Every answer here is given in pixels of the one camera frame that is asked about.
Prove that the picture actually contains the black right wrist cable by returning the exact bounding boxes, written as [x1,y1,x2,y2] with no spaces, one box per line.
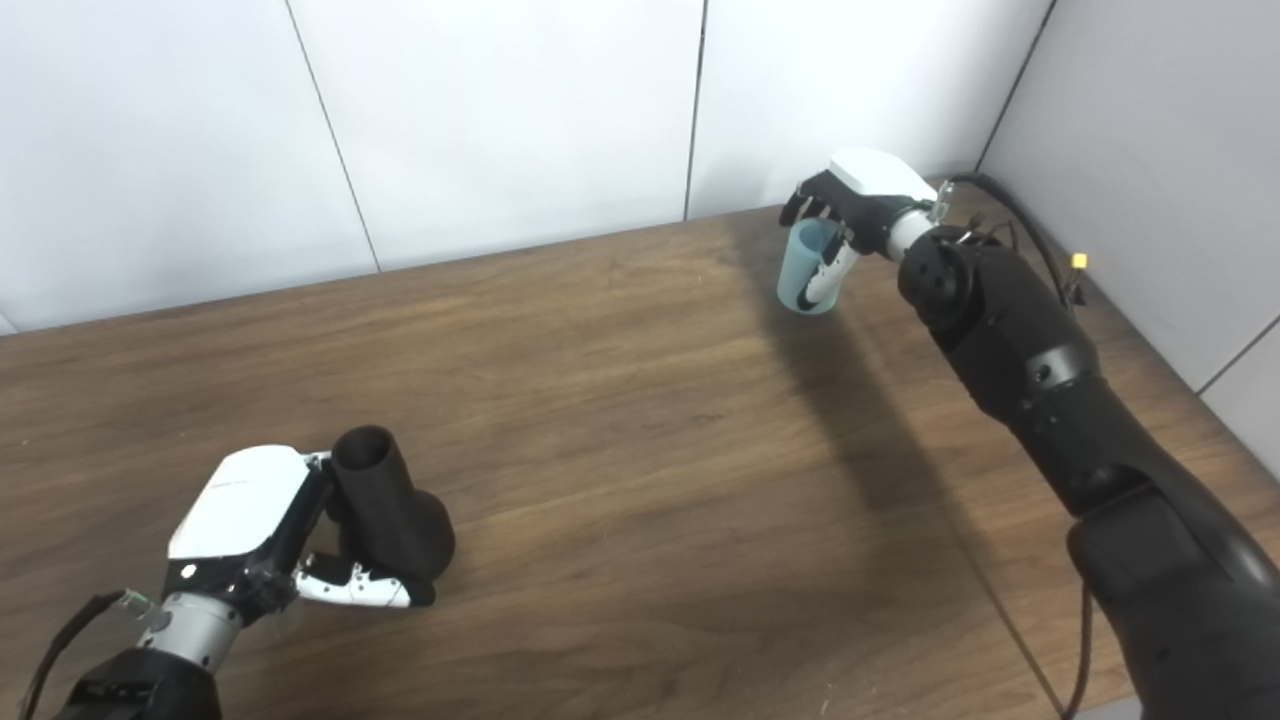
[940,173,1086,306]

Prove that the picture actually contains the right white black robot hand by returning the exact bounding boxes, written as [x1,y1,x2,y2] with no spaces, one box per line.
[779,148,941,306]

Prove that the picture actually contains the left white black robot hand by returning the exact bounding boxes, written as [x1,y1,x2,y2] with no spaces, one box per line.
[163,445,437,626]

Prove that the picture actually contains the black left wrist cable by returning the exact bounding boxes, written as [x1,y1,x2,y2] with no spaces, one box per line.
[18,590,151,720]

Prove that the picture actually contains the thin black hanging cable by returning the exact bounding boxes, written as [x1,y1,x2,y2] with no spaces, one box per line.
[1062,585,1098,720]

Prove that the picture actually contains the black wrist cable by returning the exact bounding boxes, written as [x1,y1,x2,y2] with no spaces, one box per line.
[18,590,151,720]
[940,173,1086,306]

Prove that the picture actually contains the light blue cup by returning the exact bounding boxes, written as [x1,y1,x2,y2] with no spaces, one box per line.
[777,219,846,316]

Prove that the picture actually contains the black plastic nozzle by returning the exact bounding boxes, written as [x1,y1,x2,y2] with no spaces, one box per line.
[331,425,457,581]

